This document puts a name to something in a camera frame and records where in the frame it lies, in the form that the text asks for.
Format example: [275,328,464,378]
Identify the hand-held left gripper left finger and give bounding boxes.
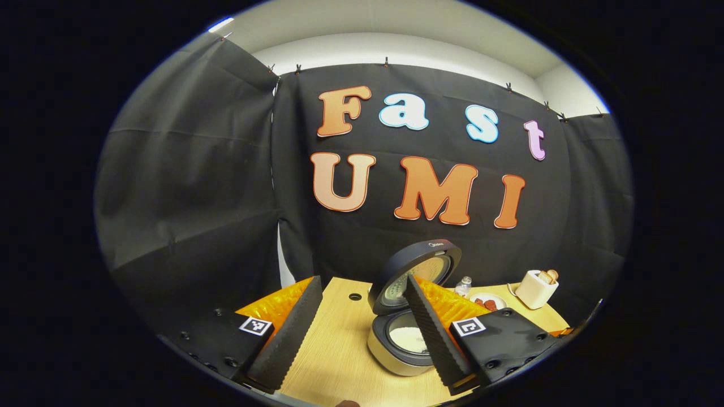
[157,276,323,395]

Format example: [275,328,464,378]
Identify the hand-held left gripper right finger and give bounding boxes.
[405,274,572,396]

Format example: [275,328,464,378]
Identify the white rice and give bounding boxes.
[389,327,428,356]

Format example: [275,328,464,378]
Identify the grey rice cooker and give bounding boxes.
[368,239,462,377]

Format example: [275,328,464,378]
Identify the white toaster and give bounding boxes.
[515,270,559,310]

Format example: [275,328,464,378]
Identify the white round plate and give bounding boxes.
[468,292,507,312]

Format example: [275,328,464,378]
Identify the black backdrop cloth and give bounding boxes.
[95,34,634,334]

